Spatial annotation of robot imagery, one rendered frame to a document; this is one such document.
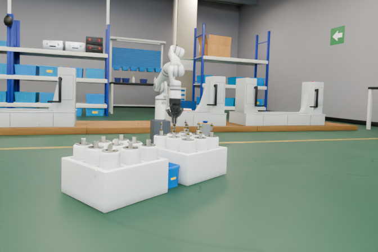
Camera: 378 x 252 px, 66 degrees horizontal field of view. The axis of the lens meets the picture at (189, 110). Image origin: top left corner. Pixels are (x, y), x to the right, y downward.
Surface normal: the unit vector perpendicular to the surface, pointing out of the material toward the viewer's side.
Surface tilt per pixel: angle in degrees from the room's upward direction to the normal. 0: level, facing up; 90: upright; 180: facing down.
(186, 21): 90
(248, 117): 90
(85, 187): 90
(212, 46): 90
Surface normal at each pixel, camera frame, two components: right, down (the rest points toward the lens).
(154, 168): 0.76, 0.06
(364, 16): -0.94, -0.01
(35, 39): 0.33, 0.06
